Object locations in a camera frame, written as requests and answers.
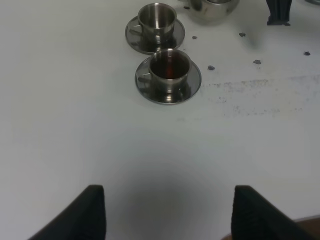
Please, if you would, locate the stainless steel teacup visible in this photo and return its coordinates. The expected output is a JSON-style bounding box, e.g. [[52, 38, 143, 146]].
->
[[129, 2, 177, 44], [135, 48, 193, 94]]

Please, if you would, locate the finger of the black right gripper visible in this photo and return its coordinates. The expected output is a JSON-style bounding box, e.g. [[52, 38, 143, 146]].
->
[[266, 0, 292, 26]]

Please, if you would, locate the stainless steel teapot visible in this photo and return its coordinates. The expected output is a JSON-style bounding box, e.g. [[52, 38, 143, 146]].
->
[[179, 0, 240, 25]]

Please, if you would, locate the far stainless steel teacup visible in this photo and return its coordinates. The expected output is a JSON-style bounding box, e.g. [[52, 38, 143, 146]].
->
[[129, 2, 177, 44]]

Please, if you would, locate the near stainless steel teacup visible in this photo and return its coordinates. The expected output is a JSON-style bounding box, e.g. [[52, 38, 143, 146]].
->
[[135, 48, 193, 94]]

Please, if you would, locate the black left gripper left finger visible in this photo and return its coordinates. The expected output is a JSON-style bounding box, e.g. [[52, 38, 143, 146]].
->
[[30, 184, 107, 240]]

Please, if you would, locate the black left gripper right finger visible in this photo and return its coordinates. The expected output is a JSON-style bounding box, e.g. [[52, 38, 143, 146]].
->
[[231, 185, 315, 240]]

